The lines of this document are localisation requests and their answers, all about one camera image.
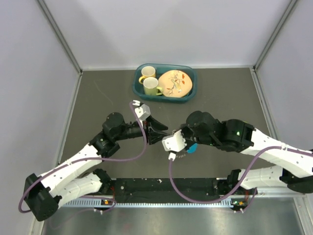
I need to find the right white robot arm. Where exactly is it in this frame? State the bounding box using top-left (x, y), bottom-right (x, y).
top-left (180, 111), bottom-right (313, 194)

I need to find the front yellow-green mug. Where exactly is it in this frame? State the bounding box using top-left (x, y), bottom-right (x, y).
top-left (143, 77), bottom-right (163, 96)

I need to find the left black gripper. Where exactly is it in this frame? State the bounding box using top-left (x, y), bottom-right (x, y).
top-left (114, 116), bottom-right (170, 144)

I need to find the teal plastic tub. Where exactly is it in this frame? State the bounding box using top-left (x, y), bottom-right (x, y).
top-left (132, 63), bottom-right (198, 103)

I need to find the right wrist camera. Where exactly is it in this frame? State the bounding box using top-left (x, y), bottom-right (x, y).
top-left (161, 130), bottom-right (187, 161)

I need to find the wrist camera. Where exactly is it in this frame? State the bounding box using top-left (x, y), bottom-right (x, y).
top-left (131, 100), bottom-right (151, 121)
top-left (161, 130), bottom-right (187, 161)

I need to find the floral peach plate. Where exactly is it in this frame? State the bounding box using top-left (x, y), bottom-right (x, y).
top-left (158, 70), bottom-right (193, 98)

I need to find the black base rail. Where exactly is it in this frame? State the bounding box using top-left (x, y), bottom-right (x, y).
top-left (61, 177), bottom-right (260, 209)

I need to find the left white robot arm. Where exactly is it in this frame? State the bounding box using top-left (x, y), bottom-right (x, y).
top-left (21, 108), bottom-right (168, 221)

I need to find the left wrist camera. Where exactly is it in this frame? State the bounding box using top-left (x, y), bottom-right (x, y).
top-left (131, 100), bottom-right (151, 121)

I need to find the rear yellow mug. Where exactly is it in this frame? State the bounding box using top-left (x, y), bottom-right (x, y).
top-left (138, 66), bottom-right (156, 84)

